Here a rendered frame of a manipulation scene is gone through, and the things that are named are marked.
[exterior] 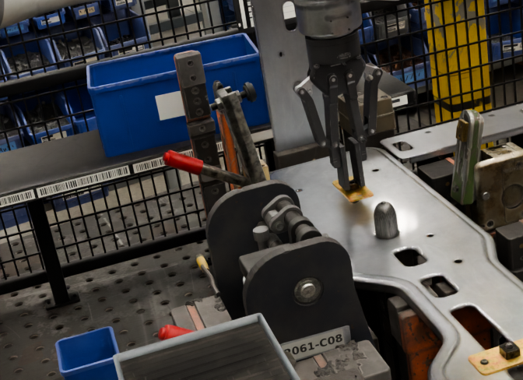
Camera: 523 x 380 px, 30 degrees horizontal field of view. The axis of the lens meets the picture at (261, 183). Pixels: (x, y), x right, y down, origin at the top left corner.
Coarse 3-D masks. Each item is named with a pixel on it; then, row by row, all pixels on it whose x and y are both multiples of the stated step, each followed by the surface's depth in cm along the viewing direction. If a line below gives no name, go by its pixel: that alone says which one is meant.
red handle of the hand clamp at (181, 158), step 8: (168, 152) 136; (176, 152) 136; (168, 160) 135; (176, 160) 135; (184, 160) 136; (192, 160) 136; (200, 160) 137; (184, 168) 136; (192, 168) 136; (200, 168) 137; (208, 168) 137; (216, 168) 138; (208, 176) 138; (216, 176) 138; (224, 176) 138; (232, 176) 139; (240, 176) 140; (232, 184) 139; (240, 184) 139; (248, 184) 140
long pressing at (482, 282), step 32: (320, 160) 163; (384, 160) 159; (320, 192) 151; (384, 192) 147; (416, 192) 146; (320, 224) 141; (352, 224) 139; (416, 224) 136; (448, 224) 134; (352, 256) 131; (384, 256) 129; (448, 256) 126; (480, 256) 125; (384, 288) 123; (416, 288) 120; (480, 288) 118; (512, 288) 117; (448, 320) 113; (512, 320) 111; (448, 352) 106
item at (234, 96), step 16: (224, 96) 133; (240, 96) 135; (256, 96) 135; (224, 112) 136; (240, 112) 135; (240, 128) 135; (240, 144) 136; (240, 160) 140; (256, 160) 138; (256, 176) 139
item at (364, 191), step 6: (336, 180) 149; (354, 180) 146; (336, 186) 147; (354, 186) 145; (366, 186) 145; (342, 192) 145; (348, 192) 144; (354, 192) 144; (360, 192) 144; (366, 192) 143; (372, 192) 143; (348, 198) 143; (354, 198) 142; (360, 198) 142; (366, 198) 142
